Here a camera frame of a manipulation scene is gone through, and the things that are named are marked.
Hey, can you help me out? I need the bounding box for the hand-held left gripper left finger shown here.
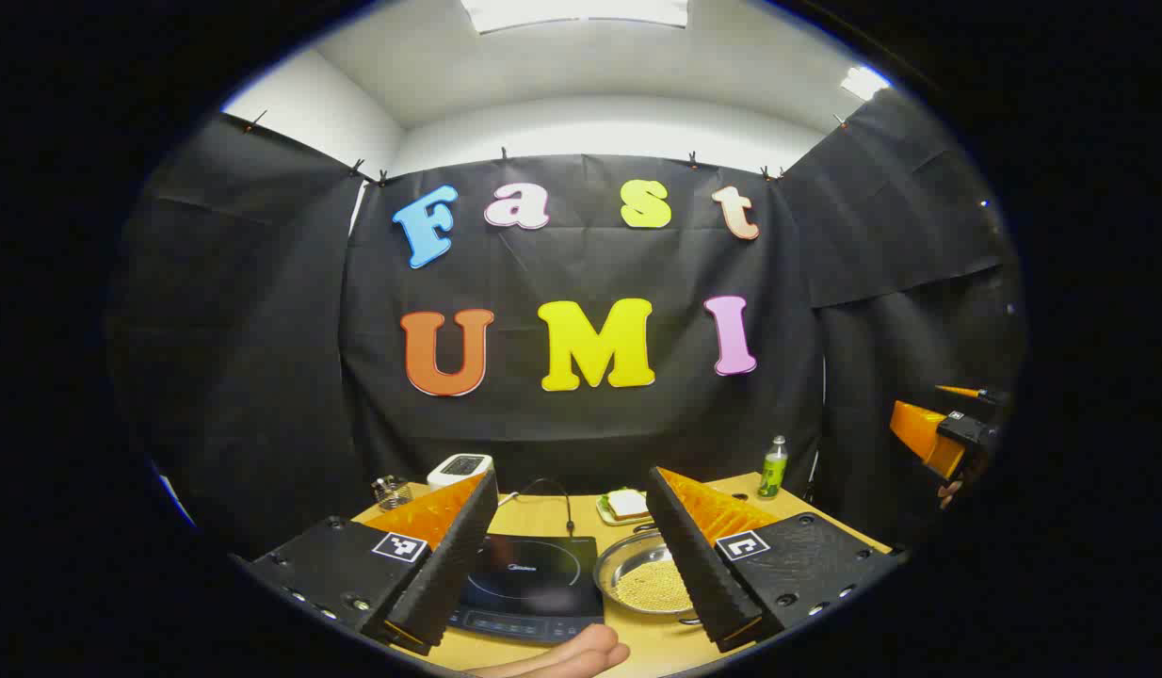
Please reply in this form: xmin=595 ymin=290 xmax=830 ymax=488
xmin=247 ymin=468 xmax=500 ymax=657

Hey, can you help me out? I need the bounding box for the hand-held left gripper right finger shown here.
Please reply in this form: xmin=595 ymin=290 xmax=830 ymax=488
xmin=645 ymin=466 xmax=907 ymax=654

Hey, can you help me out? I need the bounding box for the steel pot with beans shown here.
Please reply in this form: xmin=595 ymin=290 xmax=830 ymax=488
xmin=593 ymin=525 xmax=702 ymax=627

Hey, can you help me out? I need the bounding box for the black induction cooktop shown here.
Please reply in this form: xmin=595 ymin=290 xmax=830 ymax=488
xmin=446 ymin=534 xmax=605 ymax=646

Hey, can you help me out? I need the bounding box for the white toaster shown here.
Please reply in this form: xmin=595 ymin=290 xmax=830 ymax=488
xmin=427 ymin=453 xmax=494 ymax=489

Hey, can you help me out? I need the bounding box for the small white plate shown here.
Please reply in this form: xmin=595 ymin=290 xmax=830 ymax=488
xmin=596 ymin=494 xmax=654 ymax=526

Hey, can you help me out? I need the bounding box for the green drink bottle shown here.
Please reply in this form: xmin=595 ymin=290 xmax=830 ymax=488
xmin=757 ymin=435 xmax=789 ymax=500

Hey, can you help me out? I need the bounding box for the black backdrop cloth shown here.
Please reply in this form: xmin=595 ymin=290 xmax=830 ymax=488
xmin=105 ymin=87 xmax=1029 ymax=557

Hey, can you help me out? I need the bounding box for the small ceiling light panel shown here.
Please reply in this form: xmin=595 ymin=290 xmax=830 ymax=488
xmin=840 ymin=66 xmax=891 ymax=102

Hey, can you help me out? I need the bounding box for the row of black cloth clips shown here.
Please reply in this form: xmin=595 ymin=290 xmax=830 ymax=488
xmin=244 ymin=110 xmax=850 ymax=185

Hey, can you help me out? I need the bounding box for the large ceiling light panel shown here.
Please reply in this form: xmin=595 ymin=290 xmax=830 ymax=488
xmin=460 ymin=0 xmax=690 ymax=36

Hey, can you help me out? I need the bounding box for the black power cable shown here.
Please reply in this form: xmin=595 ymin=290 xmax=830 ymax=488
xmin=499 ymin=477 xmax=575 ymax=536

